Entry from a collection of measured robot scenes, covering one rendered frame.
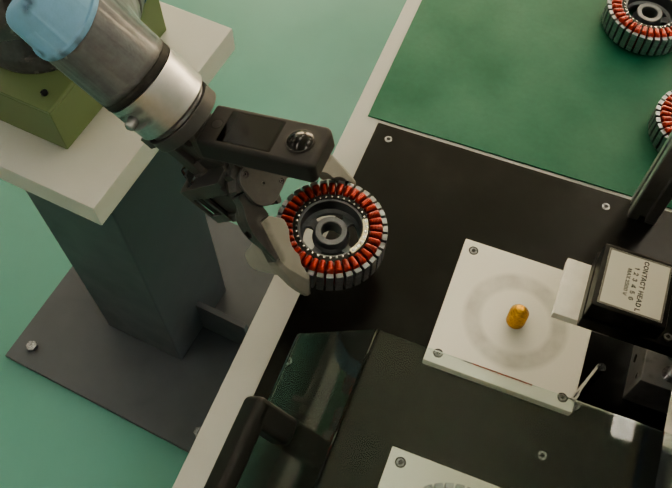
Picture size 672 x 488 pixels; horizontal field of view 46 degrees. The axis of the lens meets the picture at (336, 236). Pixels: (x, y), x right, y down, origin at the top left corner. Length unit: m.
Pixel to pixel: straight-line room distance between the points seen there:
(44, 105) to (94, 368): 0.82
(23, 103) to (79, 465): 0.85
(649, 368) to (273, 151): 0.40
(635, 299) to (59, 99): 0.65
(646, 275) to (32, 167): 0.69
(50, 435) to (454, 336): 1.04
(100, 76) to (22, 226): 1.26
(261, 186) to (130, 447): 0.98
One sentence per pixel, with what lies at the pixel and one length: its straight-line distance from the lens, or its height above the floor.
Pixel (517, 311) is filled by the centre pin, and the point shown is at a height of 0.81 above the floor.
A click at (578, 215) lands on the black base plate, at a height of 0.77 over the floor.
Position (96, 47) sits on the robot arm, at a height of 1.07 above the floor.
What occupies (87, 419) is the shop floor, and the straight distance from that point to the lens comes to 1.66.
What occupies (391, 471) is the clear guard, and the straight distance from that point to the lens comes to 0.47.
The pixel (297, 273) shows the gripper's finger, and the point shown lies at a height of 0.86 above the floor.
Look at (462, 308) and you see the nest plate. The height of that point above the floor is 0.78.
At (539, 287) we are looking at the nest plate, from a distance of 0.85.
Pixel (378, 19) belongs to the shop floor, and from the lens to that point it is 2.17.
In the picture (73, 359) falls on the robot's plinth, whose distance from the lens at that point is 1.70.
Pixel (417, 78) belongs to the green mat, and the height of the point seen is 0.75.
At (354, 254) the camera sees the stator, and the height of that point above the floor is 0.85.
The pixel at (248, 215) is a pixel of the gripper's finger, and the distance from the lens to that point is 0.71.
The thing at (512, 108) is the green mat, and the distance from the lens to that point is 1.02.
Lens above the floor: 1.52
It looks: 60 degrees down
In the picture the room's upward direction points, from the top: straight up
